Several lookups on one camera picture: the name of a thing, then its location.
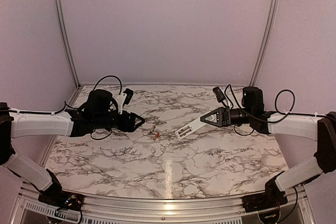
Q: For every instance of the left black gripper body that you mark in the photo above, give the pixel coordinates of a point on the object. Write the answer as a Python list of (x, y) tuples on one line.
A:
[(124, 125)]

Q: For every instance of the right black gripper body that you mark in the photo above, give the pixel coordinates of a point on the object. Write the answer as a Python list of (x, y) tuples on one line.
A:
[(227, 117)]

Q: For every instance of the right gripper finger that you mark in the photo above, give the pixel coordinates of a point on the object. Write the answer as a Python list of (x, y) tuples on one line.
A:
[(214, 118), (218, 110)]

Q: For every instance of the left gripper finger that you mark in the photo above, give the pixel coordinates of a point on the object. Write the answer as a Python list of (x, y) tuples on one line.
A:
[(137, 123), (135, 116)]

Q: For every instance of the white remote control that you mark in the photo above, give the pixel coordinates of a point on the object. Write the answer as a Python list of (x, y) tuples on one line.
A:
[(189, 128)]

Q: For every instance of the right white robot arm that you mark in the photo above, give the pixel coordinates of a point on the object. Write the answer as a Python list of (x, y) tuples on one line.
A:
[(319, 128)]

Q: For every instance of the orange AAA battery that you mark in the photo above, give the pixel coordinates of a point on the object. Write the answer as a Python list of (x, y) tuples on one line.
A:
[(156, 136)]

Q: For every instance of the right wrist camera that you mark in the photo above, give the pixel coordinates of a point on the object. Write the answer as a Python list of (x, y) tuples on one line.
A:
[(219, 94)]

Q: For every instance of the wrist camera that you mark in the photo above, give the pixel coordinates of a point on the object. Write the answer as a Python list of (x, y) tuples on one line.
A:
[(219, 94), (128, 95)]

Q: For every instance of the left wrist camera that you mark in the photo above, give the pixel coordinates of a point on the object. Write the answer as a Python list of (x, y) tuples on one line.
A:
[(128, 95)]

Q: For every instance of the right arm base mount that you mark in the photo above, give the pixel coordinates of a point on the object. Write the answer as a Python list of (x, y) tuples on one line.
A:
[(257, 202)]

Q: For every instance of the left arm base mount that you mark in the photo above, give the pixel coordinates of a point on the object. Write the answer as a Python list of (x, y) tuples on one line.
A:
[(65, 200)]

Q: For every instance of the front aluminium rail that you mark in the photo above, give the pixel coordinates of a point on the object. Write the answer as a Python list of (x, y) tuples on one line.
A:
[(108, 209)]

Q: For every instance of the right aluminium frame post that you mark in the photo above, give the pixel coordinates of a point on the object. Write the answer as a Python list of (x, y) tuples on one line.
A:
[(264, 42)]

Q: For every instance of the aluminium frame post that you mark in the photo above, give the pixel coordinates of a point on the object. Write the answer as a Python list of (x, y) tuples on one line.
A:
[(264, 42), (66, 43)]

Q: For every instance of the left aluminium frame post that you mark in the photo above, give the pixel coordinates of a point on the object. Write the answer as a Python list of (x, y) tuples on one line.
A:
[(66, 43)]

